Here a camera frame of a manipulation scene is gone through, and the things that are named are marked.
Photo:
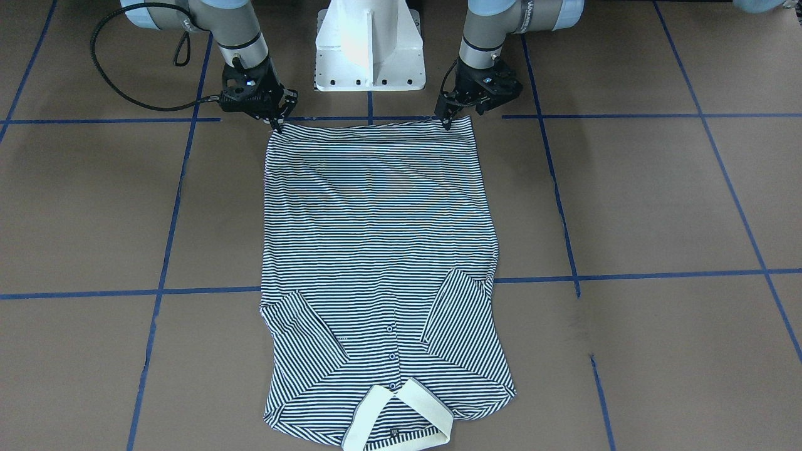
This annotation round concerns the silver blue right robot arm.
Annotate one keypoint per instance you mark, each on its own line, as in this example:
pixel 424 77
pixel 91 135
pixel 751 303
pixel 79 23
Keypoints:
pixel 233 25

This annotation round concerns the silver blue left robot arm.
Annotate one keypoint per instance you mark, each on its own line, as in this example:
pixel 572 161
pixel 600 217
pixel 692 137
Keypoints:
pixel 489 23

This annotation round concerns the navy white striped polo shirt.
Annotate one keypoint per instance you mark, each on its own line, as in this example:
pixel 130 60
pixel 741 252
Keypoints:
pixel 379 260

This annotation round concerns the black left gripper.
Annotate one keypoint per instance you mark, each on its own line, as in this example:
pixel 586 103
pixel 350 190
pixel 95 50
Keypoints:
pixel 466 82

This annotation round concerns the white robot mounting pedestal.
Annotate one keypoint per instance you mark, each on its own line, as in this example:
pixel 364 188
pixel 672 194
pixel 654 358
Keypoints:
pixel 369 46

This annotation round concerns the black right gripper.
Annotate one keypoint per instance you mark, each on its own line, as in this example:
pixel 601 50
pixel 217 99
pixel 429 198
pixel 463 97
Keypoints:
pixel 274 81

